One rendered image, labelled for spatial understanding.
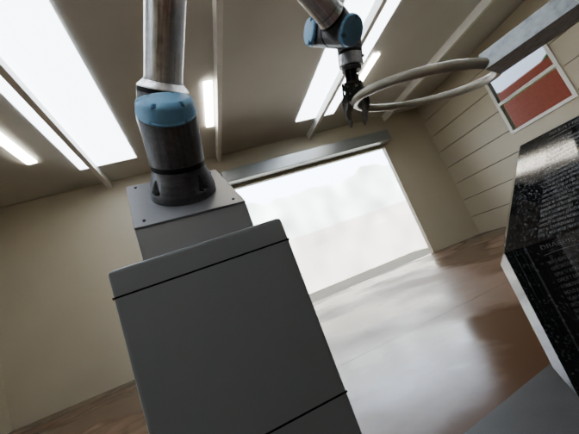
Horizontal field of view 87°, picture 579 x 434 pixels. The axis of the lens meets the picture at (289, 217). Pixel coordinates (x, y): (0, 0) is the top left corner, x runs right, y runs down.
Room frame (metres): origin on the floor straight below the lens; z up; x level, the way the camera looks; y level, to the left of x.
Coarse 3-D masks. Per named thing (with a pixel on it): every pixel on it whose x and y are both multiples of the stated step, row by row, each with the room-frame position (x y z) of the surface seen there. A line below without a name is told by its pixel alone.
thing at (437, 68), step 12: (456, 60) 0.79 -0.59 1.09; (468, 60) 0.79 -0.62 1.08; (480, 60) 0.80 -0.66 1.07; (408, 72) 0.82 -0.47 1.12; (420, 72) 0.81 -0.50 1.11; (432, 72) 0.81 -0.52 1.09; (444, 72) 0.81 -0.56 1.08; (492, 72) 0.94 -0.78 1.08; (372, 84) 0.90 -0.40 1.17; (384, 84) 0.87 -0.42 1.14; (468, 84) 1.09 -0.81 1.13; (480, 84) 1.04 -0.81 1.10; (360, 96) 0.96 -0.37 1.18; (432, 96) 1.20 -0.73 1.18; (444, 96) 1.17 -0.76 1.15; (360, 108) 1.14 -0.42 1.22; (372, 108) 1.20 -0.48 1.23; (384, 108) 1.23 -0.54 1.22; (396, 108) 1.24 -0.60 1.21
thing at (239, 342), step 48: (240, 240) 0.71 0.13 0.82; (288, 240) 0.75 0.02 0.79; (144, 288) 0.64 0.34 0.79; (192, 288) 0.67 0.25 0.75; (240, 288) 0.70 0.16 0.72; (288, 288) 0.73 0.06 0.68; (144, 336) 0.64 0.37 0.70; (192, 336) 0.66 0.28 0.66; (240, 336) 0.69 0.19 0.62; (288, 336) 0.72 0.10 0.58; (144, 384) 0.63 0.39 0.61; (192, 384) 0.66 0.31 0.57; (240, 384) 0.68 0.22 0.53; (288, 384) 0.71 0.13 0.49; (336, 384) 0.74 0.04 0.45; (192, 432) 0.65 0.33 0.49; (240, 432) 0.67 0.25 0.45; (288, 432) 0.70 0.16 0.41; (336, 432) 0.73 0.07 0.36
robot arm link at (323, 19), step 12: (300, 0) 0.75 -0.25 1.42; (312, 0) 0.75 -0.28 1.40; (324, 0) 0.75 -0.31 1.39; (336, 0) 0.77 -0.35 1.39; (312, 12) 0.78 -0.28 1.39; (324, 12) 0.78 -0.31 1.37; (336, 12) 0.79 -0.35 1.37; (348, 12) 0.82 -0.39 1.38; (324, 24) 0.81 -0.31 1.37; (336, 24) 0.81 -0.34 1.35; (348, 24) 0.81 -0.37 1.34; (360, 24) 0.83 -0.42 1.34; (324, 36) 0.89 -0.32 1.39; (336, 36) 0.84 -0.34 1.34; (348, 36) 0.84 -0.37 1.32; (360, 36) 0.86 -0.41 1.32
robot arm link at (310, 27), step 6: (312, 18) 0.90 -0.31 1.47; (306, 24) 0.93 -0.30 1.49; (312, 24) 0.90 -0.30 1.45; (306, 30) 0.94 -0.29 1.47; (312, 30) 0.91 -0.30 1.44; (318, 30) 0.90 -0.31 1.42; (306, 36) 0.95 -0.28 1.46; (312, 36) 0.92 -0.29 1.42; (318, 36) 0.91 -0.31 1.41; (306, 42) 0.96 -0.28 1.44; (312, 42) 0.94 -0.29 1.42; (318, 42) 0.94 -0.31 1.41
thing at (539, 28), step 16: (560, 0) 0.68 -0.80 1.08; (576, 0) 0.66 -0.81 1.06; (544, 16) 0.71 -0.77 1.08; (560, 16) 0.69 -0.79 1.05; (576, 16) 0.72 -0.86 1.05; (512, 32) 0.76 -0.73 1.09; (528, 32) 0.74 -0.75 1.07; (544, 32) 0.74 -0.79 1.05; (560, 32) 0.77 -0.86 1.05; (496, 48) 0.79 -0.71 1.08; (512, 48) 0.77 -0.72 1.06; (528, 48) 0.80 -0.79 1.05; (496, 64) 0.82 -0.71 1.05; (512, 64) 0.86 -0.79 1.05
